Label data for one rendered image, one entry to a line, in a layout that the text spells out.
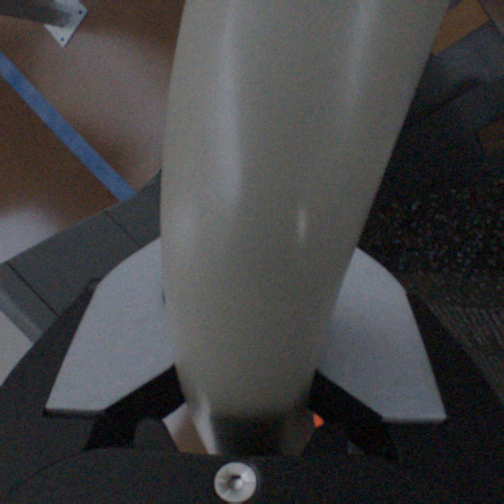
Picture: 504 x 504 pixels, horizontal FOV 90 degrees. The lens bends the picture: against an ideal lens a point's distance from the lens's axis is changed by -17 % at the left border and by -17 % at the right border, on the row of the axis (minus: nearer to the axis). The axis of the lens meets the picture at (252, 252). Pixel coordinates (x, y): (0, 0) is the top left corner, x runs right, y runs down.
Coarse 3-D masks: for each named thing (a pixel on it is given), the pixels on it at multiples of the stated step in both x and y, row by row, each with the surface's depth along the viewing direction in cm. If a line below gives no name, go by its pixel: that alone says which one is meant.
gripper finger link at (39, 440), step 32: (64, 320) 7; (32, 352) 6; (64, 352) 6; (32, 384) 5; (0, 416) 5; (32, 416) 5; (64, 416) 5; (96, 416) 5; (0, 448) 4; (32, 448) 4; (64, 448) 4; (0, 480) 4
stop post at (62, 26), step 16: (0, 0) 69; (16, 0) 74; (32, 0) 81; (48, 0) 90; (64, 0) 98; (16, 16) 80; (32, 16) 86; (48, 16) 92; (64, 16) 98; (80, 16) 100; (64, 32) 104
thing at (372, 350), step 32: (352, 288) 8; (384, 288) 8; (352, 320) 7; (384, 320) 7; (320, 352) 6; (352, 352) 6; (384, 352) 6; (416, 352) 6; (320, 384) 6; (352, 384) 5; (384, 384) 5; (416, 384) 5; (320, 416) 6; (352, 416) 5; (384, 416) 5; (416, 416) 5; (352, 448) 6
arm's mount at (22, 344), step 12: (0, 312) 53; (0, 324) 52; (12, 324) 54; (0, 336) 50; (12, 336) 52; (24, 336) 54; (0, 348) 49; (12, 348) 51; (24, 348) 53; (0, 360) 48; (12, 360) 50; (0, 372) 46; (0, 384) 46
